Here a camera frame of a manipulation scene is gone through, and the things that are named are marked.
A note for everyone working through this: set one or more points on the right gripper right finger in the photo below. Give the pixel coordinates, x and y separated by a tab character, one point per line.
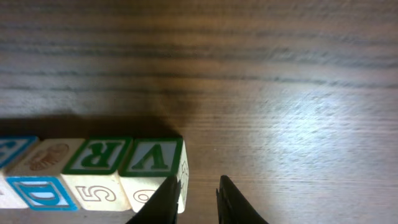
233	207

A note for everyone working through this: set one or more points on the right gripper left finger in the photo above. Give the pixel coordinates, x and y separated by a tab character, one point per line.
162	207

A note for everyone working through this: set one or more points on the red edged 6 block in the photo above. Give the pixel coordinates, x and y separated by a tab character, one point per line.
148	164

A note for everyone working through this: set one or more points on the red edged 5 block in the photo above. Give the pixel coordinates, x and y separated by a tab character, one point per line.
92	174

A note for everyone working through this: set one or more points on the blue D letter block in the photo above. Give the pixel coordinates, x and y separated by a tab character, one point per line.
37	178

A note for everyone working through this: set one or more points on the yellow edged wooden block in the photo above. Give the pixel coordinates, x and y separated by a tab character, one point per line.
13	149

